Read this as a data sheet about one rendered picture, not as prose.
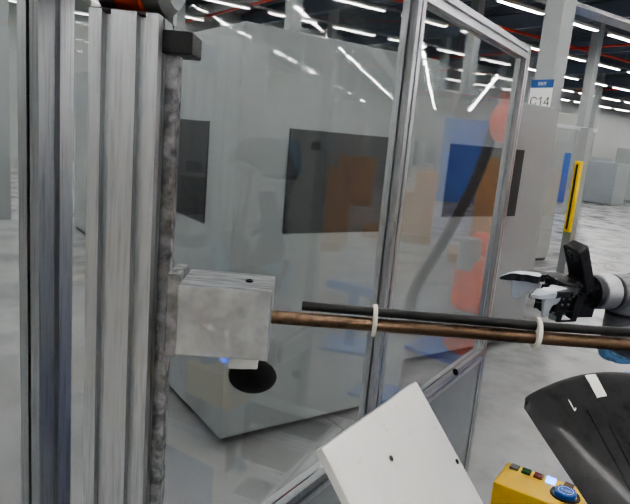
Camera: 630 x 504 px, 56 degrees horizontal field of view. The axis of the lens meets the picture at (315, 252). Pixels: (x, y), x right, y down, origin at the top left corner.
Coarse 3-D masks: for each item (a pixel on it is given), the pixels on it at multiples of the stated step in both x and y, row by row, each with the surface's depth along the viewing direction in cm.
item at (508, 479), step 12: (504, 468) 123; (504, 480) 118; (516, 480) 119; (528, 480) 119; (540, 480) 119; (492, 492) 118; (504, 492) 116; (516, 492) 115; (528, 492) 115; (540, 492) 115; (552, 492) 115; (576, 492) 116
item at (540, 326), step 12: (336, 312) 61; (348, 312) 61; (360, 312) 61; (372, 312) 61; (384, 312) 61; (396, 312) 61; (408, 312) 61; (420, 312) 61; (432, 312) 61; (372, 324) 61; (480, 324) 61; (492, 324) 61; (504, 324) 61; (516, 324) 61; (528, 324) 61; (540, 324) 61; (552, 324) 62; (564, 324) 62; (576, 324) 62; (372, 336) 61; (540, 336) 61
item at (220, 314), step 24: (168, 288) 58; (192, 288) 57; (216, 288) 57; (240, 288) 58; (264, 288) 58; (168, 312) 58; (192, 312) 57; (216, 312) 57; (240, 312) 57; (264, 312) 57; (168, 336) 59; (192, 336) 58; (216, 336) 58; (240, 336) 58; (264, 336) 58; (264, 360) 58
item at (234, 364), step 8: (232, 360) 61; (240, 360) 61; (248, 360) 61; (256, 360) 61; (232, 368) 61; (240, 368) 61; (248, 368) 61; (256, 368) 61; (264, 368) 61; (272, 368) 62; (232, 376) 61; (240, 376) 61; (248, 376) 60; (256, 376) 61; (264, 376) 61; (272, 376) 61; (232, 384) 62; (240, 384) 61; (248, 384) 60; (256, 384) 61; (264, 384) 61; (272, 384) 62; (248, 392) 61; (256, 392) 61
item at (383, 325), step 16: (272, 320) 61; (288, 320) 61; (304, 320) 61; (320, 320) 61; (336, 320) 61; (352, 320) 61; (368, 320) 61; (384, 320) 61; (400, 320) 61; (448, 336) 61; (464, 336) 61; (480, 336) 61; (496, 336) 61; (512, 336) 61; (528, 336) 61; (544, 336) 62; (560, 336) 62; (576, 336) 62; (592, 336) 62; (608, 336) 62
